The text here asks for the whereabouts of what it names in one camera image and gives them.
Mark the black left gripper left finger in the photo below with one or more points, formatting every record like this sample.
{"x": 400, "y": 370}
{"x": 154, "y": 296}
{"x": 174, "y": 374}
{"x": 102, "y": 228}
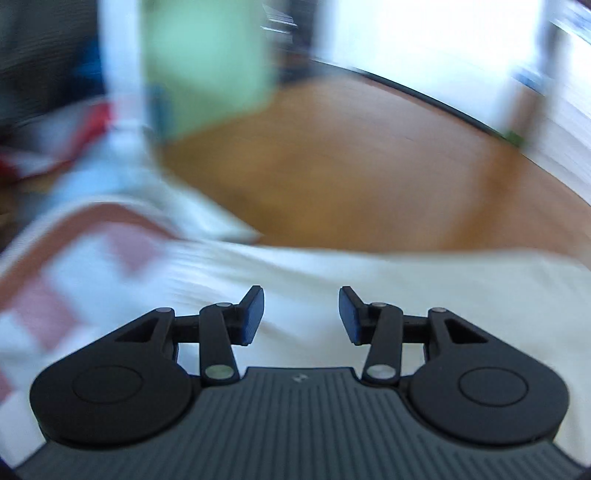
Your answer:
{"x": 143, "y": 377}

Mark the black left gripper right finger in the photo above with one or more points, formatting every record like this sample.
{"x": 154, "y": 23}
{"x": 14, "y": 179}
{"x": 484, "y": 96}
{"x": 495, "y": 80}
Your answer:
{"x": 460, "y": 380}

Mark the red grey white checked rug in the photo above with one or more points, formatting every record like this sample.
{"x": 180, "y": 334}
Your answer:
{"x": 97, "y": 251}

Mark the white fleece garment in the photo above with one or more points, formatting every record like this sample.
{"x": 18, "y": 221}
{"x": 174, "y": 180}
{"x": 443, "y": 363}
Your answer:
{"x": 536, "y": 301}

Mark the light green box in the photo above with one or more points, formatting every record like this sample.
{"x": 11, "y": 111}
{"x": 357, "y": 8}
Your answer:
{"x": 206, "y": 61}

